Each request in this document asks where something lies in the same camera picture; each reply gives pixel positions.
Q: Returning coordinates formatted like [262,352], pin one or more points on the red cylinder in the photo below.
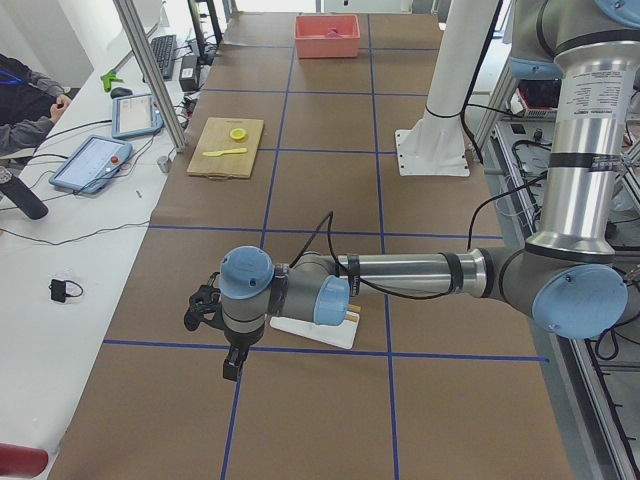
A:
[22,462]

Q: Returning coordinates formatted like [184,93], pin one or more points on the white rectangular plate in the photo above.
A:
[341,336]

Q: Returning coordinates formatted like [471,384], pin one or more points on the aluminium frame post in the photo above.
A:
[140,46]

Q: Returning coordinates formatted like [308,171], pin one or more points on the yellow plastic knife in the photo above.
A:
[219,153]

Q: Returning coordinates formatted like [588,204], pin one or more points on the teach pendant tablet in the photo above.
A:
[96,161]
[134,116]

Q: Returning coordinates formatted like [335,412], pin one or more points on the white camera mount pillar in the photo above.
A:
[435,145]

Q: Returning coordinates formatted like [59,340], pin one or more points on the black computer mouse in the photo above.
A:
[120,92]

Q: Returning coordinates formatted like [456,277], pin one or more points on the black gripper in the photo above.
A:
[241,344]

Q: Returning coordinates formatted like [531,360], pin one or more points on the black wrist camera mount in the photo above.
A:
[204,307]

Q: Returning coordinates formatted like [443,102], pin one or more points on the seated person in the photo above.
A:
[31,104]

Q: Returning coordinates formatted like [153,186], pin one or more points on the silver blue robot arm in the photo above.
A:
[562,278]

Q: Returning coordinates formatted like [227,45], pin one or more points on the yellow lemon slices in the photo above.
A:
[238,134]

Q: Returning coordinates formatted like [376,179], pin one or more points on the pink grey wiping cloth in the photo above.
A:
[332,33]

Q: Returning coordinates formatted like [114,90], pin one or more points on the bamboo cutting board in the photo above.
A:
[215,136]

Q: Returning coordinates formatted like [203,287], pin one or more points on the black keyboard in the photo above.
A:
[163,49]

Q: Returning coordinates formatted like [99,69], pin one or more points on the small black adapter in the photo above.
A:
[63,289]

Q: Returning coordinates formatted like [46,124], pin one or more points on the near teach pendant tablet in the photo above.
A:
[96,161]

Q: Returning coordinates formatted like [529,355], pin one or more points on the far teach pendant tablet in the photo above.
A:
[134,116]

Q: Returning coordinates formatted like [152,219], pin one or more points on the pink plastic tray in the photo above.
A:
[310,40]

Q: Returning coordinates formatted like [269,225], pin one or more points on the black thermos bottle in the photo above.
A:
[22,196]

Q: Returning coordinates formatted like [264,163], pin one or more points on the green clamp tool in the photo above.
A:
[109,79]

